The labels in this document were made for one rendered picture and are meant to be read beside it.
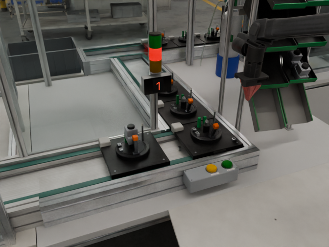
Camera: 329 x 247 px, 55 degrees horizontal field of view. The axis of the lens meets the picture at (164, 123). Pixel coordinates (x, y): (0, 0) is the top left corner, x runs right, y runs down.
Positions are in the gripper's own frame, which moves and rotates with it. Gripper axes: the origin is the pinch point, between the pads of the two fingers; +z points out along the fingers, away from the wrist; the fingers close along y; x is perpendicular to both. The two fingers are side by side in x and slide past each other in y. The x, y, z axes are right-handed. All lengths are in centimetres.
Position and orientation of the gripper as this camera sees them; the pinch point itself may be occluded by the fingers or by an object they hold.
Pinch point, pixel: (247, 98)
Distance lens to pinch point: 118.8
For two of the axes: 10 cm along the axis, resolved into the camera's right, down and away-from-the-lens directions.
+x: 3.5, 5.1, -7.9
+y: -9.3, 1.8, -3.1
